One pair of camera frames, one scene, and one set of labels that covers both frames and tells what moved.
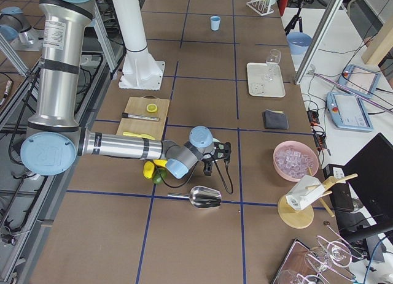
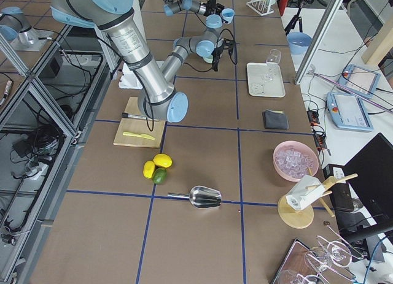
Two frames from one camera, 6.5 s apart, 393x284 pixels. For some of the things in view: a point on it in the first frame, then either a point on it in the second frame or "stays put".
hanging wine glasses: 326,258 stays put
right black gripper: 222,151 to 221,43
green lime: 159,175 stays put
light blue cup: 215,23 to 228,14
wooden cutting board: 147,106 stays put
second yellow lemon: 161,162 stays put
